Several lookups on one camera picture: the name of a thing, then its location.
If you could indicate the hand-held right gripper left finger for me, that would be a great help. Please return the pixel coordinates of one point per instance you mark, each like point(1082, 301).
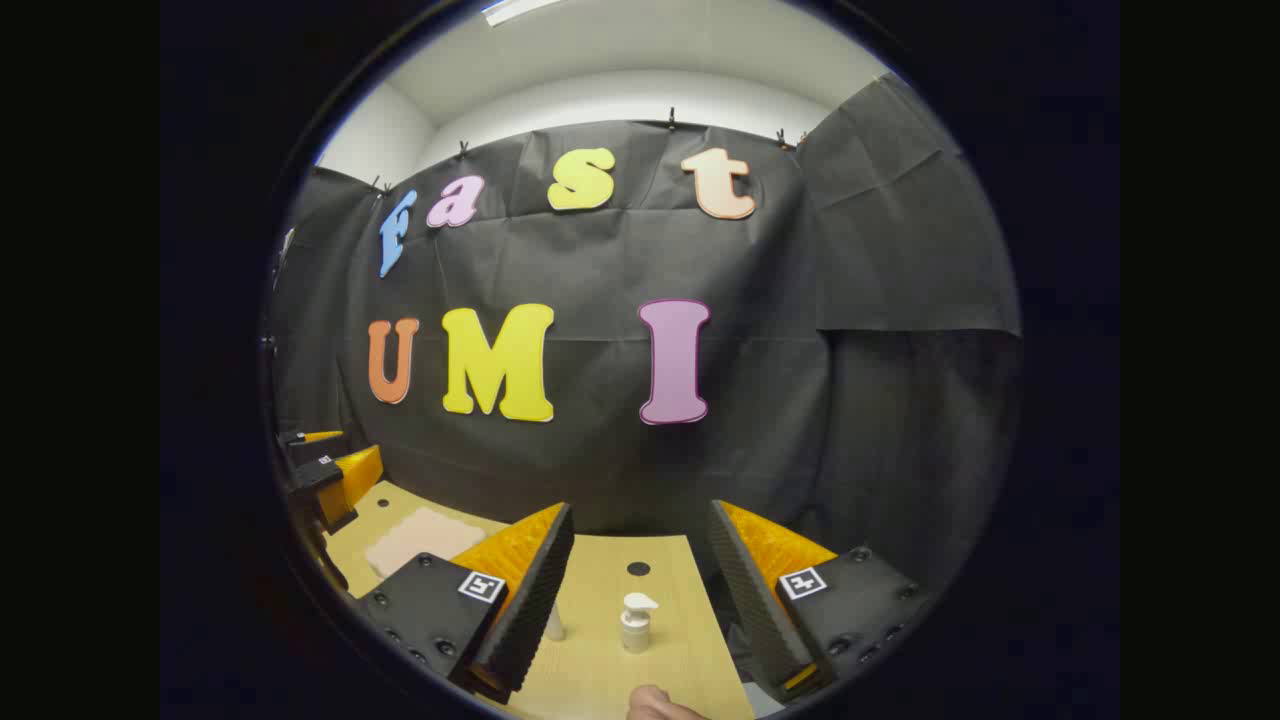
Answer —
point(535, 590)

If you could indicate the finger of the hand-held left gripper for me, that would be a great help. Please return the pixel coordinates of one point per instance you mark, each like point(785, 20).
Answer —
point(335, 490)
point(305, 442)

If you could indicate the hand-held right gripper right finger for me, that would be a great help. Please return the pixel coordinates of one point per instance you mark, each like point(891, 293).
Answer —
point(750, 590)

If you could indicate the white pump bottle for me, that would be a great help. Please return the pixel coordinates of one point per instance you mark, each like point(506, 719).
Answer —
point(636, 625)

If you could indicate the ceiling light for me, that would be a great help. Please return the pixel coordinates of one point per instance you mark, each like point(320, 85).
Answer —
point(515, 8)

